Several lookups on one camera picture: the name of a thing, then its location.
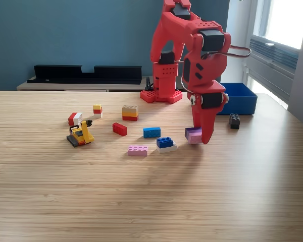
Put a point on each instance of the purple pink lego stack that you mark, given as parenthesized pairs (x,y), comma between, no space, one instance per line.
(193,137)

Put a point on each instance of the black lego brick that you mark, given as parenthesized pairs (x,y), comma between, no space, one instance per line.
(234,122)

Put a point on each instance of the blue white lego stack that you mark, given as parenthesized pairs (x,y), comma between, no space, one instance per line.
(165,143)

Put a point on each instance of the pink lego brick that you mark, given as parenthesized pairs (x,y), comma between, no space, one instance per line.
(137,151)

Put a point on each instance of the blue plastic bin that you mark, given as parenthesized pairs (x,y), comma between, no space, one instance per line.
(242,103)

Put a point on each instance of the light blue lego brick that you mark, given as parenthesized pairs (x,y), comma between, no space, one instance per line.
(151,133)

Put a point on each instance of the tan orange red lego stack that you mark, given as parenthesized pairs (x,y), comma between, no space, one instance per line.
(130,113)

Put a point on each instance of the red white lego brick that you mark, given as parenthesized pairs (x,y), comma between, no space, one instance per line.
(74,118)

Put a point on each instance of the grey ventilation unit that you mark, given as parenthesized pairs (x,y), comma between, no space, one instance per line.
(272,65)

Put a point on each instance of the small yellow red white stack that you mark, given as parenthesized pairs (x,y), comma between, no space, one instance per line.
(97,109)

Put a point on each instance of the white framed window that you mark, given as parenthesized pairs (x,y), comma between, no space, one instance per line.
(288,20)

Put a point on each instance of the yellow toy digger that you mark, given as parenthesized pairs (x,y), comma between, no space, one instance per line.
(82,134)

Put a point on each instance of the black shelf unit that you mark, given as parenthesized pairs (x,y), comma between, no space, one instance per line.
(65,73)

